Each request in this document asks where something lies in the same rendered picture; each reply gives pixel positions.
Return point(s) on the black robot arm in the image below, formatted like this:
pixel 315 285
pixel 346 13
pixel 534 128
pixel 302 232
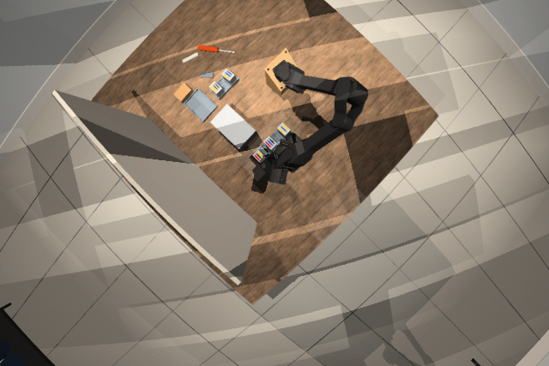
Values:
pixel 346 90

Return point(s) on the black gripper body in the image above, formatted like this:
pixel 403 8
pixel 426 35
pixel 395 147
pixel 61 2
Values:
pixel 266 165

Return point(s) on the cream rectangular bar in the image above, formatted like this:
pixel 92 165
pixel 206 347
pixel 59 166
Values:
pixel 190 57

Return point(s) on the orange-handled screwdriver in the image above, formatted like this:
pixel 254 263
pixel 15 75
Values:
pixel 211 48

